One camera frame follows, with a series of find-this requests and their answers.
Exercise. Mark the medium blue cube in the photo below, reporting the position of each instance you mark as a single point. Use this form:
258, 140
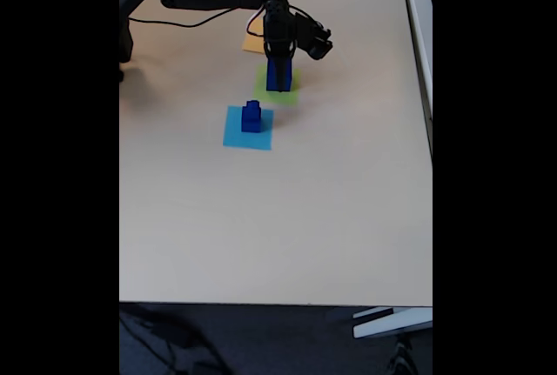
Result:
251, 126

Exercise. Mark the large blue cube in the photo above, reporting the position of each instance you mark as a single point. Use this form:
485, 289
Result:
270, 75

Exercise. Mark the tiny blue cube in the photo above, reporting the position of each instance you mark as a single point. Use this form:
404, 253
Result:
252, 103

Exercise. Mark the light blue paper square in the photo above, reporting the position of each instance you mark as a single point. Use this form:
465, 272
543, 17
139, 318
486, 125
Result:
235, 140

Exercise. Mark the green paper square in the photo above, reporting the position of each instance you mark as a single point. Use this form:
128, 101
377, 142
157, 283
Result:
287, 97

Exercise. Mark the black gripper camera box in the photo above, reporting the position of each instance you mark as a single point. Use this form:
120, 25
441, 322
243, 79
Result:
315, 40

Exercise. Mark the white neighbouring table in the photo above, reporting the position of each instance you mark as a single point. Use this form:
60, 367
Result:
420, 35

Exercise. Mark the white table leg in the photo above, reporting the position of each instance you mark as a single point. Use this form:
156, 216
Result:
391, 323

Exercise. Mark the orange paper square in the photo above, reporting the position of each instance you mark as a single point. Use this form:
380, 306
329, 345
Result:
251, 43

